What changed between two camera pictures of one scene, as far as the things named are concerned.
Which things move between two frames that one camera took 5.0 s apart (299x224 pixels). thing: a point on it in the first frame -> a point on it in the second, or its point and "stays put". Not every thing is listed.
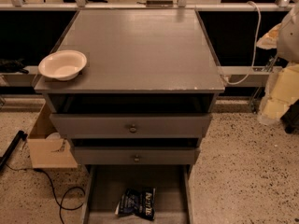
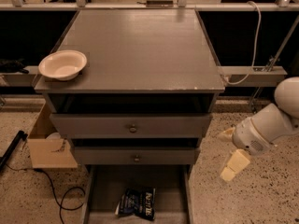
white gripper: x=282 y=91 -> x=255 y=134
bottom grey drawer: x=105 y=184 stays put
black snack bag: x=139 y=203 stays put
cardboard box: x=48 y=148 stays put
